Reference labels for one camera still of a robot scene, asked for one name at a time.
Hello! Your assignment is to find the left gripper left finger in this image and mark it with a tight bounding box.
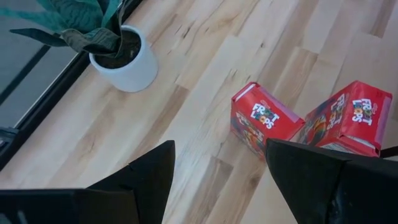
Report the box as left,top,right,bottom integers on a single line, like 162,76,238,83
86,140,176,224

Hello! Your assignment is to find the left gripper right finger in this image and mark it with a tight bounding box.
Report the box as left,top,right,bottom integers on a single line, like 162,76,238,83
265,138,398,224

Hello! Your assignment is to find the red Froot Loops box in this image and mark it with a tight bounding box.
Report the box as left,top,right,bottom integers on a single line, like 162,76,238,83
230,82,306,161
298,80,394,158

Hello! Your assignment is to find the green plant in white pot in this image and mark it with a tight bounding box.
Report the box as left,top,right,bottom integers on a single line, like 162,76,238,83
0,0,159,93

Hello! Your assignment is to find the black aluminium table frame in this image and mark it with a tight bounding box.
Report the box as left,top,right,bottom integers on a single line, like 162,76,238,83
0,0,144,171

